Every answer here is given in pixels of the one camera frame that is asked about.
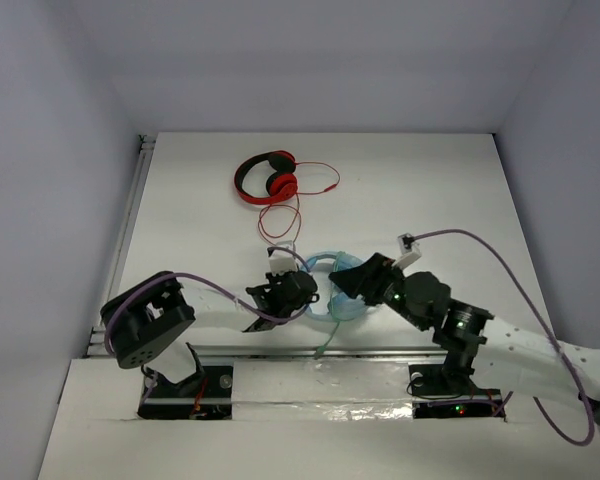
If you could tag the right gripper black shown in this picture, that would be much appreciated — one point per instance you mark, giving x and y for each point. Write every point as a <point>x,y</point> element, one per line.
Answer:
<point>368,277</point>

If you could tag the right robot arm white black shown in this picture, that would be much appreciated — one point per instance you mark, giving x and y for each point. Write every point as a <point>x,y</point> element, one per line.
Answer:
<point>481,347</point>

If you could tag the aluminium rail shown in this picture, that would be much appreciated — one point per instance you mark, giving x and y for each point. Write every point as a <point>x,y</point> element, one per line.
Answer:
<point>115,270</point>
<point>279,352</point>

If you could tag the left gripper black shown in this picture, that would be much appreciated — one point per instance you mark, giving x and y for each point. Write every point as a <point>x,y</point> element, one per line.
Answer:
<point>278,296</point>

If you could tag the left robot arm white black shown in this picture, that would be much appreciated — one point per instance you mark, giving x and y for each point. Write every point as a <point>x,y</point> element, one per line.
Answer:
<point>141,323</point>

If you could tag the red black headphones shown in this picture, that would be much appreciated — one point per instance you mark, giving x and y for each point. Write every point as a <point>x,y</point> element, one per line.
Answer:
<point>280,186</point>

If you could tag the aluminium rail front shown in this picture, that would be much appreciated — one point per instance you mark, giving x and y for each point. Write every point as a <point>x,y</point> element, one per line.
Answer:
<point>279,352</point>

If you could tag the light blue headphones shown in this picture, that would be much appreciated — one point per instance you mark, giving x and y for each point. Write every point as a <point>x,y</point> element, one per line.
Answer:
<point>338,307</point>

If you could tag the aluminium rail left side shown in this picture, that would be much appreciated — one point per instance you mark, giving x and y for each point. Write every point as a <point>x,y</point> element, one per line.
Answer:
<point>115,270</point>

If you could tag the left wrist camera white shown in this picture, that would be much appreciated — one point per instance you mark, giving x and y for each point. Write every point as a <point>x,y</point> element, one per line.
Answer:
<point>280,258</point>

